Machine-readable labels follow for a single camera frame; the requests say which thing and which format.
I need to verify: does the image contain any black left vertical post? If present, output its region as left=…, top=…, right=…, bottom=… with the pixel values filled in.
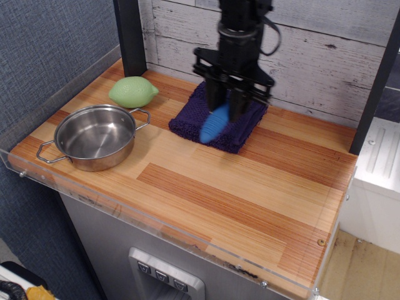
left=113, top=0, right=147, bottom=77

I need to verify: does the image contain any grey toy fridge cabinet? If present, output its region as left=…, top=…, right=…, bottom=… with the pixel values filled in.
left=61, top=195, right=283, bottom=299

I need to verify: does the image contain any black right vertical post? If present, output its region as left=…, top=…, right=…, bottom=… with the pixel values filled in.
left=349, top=12, right=399, bottom=155

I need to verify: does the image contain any white toy sink unit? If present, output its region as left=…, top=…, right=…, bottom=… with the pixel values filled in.
left=338, top=117, right=399, bottom=253

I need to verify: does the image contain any stainless steel pot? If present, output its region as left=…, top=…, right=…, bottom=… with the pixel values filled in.
left=36, top=104, right=151, bottom=172

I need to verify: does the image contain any blue handled metal spoon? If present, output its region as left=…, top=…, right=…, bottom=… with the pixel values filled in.
left=199, top=102, right=229, bottom=144

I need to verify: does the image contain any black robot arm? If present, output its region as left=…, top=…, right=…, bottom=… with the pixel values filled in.
left=193, top=1, right=279, bottom=123

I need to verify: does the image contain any silver dispenser button panel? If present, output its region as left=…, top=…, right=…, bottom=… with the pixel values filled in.
left=129, top=247, right=206, bottom=299

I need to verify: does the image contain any black vertical post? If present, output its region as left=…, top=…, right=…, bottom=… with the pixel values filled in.
left=113, top=0, right=147, bottom=77
left=349, top=12, right=399, bottom=155

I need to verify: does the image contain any clear acrylic table guard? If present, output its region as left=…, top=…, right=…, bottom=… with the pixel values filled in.
left=2, top=146, right=356, bottom=299

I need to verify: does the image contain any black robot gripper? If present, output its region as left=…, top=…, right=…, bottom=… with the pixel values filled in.
left=193, top=29, right=274, bottom=123

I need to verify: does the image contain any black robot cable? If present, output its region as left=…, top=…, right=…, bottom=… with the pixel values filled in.
left=259, top=15, right=283, bottom=58

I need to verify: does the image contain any green plastic lemon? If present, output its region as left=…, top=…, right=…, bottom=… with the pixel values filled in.
left=109, top=76, right=159, bottom=108

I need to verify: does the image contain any yellow object bottom left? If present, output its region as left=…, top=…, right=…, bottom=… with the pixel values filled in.
left=26, top=286, right=56, bottom=300

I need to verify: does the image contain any purple folded cloth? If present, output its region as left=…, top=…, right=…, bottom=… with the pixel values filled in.
left=169, top=82, right=268, bottom=154

